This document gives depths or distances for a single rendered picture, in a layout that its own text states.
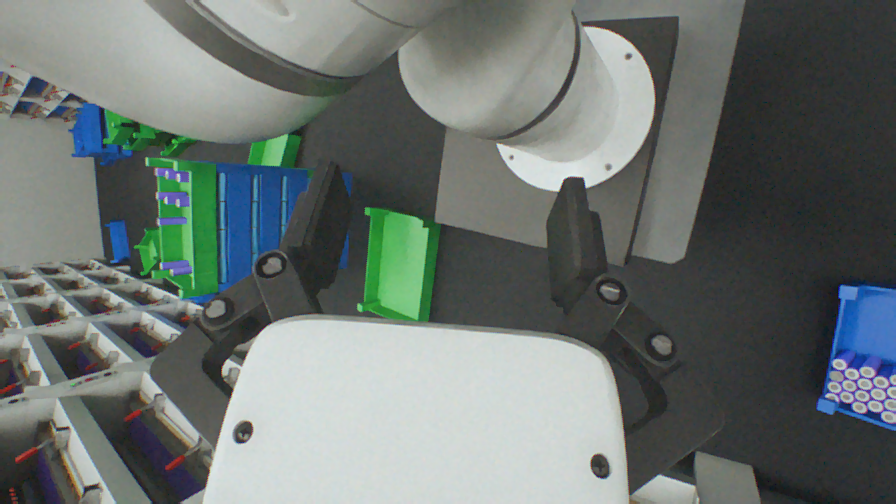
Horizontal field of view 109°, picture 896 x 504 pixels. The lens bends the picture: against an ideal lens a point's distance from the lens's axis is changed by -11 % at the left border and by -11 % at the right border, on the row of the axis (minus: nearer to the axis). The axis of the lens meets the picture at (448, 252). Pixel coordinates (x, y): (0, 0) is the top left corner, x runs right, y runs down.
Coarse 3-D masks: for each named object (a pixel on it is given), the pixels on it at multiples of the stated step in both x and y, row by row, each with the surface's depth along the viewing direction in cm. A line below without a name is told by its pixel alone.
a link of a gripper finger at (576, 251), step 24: (576, 192) 13; (552, 216) 14; (576, 216) 12; (552, 240) 14; (576, 240) 12; (600, 240) 12; (552, 264) 14; (576, 264) 11; (600, 264) 12; (552, 288) 14; (576, 288) 12; (624, 312) 11; (624, 336) 11; (648, 336) 11; (648, 360) 10; (672, 360) 10
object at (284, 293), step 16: (272, 256) 12; (288, 256) 11; (256, 272) 11; (272, 272) 11; (288, 272) 11; (272, 288) 11; (288, 288) 11; (304, 288) 11; (272, 304) 11; (288, 304) 11; (304, 304) 11; (320, 304) 13; (272, 320) 10
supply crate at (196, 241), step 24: (192, 168) 73; (192, 192) 74; (168, 216) 87; (192, 216) 75; (216, 216) 80; (168, 240) 89; (192, 240) 76; (216, 240) 81; (192, 264) 77; (216, 264) 82; (192, 288) 78; (216, 288) 83
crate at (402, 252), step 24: (384, 216) 104; (408, 216) 93; (384, 240) 106; (408, 240) 101; (432, 240) 93; (384, 264) 107; (408, 264) 102; (432, 264) 95; (384, 288) 108; (408, 288) 103; (432, 288) 98; (384, 312) 104; (408, 312) 104
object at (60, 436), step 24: (48, 408) 79; (72, 408) 78; (24, 432) 76; (48, 432) 77; (72, 432) 70; (96, 432) 71; (24, 456) 64; (48, 456) 69; (72, 456) 67; (96, 456) 63; (48, 480) 68; (72, 480) 65; (96, 480) 58; (120, 480) 58
